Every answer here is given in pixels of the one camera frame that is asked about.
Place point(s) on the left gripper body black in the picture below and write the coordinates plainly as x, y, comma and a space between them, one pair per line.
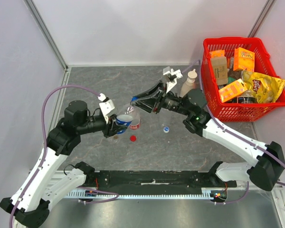
108, 128

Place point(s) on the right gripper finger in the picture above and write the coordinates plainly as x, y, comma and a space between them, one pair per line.
145, 104
157, 87

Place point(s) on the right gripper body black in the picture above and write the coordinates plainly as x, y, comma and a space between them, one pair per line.
158, 100

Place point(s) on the Pepsi bottle blue label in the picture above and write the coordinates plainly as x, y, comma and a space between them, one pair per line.
127, 114

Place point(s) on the blue Pepsi bottle cap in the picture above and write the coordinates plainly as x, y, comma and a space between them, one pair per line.
134, 99

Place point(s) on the red label water bottle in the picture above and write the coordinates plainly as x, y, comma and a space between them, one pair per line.
136, 122

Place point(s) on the blue white Pocari cap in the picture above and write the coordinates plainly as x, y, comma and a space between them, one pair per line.
166, 129

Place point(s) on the red bottle cap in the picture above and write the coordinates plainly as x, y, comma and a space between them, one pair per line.
133, 138

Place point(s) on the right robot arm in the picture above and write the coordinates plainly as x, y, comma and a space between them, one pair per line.
263, 163

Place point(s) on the beige nozzle bottle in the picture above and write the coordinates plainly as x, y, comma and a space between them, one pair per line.
189, 84

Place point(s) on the red plastic basket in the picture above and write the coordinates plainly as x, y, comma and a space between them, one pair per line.
228, 111

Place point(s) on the brown cardboard box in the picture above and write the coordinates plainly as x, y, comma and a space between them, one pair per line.
219, 65

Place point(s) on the small orange box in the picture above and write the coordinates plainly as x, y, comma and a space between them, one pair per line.
217, 53

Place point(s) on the orange snack box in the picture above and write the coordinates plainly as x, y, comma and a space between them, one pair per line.
232, 90

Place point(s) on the orange Sugar Daddy box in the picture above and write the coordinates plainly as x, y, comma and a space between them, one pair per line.
244, 60

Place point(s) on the dark jar in basket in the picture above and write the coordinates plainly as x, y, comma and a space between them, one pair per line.
245, 98

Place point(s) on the yellow Lays chip bag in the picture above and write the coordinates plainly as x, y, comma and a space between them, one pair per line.
266, 89

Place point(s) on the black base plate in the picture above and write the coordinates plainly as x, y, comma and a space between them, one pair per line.
155, 181

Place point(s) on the slotted cable duct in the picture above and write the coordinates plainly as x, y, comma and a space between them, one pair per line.
90, 195

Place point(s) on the aluminium frame rail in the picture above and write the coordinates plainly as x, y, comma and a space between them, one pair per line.
46, 33

